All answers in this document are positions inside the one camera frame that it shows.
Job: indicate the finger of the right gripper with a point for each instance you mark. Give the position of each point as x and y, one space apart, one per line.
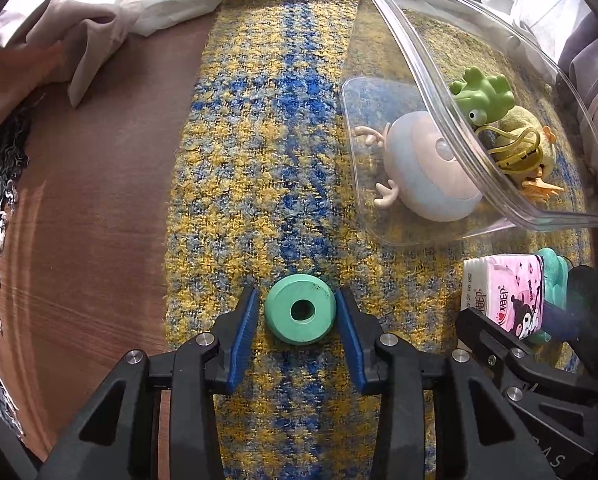
577 323
495 349

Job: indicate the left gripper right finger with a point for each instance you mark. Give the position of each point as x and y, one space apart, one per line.
478 434

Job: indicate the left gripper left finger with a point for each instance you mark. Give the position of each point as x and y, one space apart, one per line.
115 434

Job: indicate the pink Kuromi tissue pack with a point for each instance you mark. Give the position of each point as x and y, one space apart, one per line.
508 289

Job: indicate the teal plush flower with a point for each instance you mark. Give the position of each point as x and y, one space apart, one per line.
555 282

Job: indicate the green foam roll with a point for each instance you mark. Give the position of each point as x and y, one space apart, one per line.
300 309

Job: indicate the round-headed baby doll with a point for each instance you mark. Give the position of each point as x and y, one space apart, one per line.
423 173

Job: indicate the yellow plush duck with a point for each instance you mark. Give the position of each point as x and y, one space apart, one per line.
525 150

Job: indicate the clear plastic container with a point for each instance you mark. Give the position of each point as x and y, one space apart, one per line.
402 56

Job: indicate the green frog toy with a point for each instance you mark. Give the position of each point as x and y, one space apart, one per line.
481 98

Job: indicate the yellow blue woven mat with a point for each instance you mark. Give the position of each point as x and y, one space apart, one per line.
262 188

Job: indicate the pink beige curtain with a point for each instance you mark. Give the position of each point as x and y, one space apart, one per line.
61 41

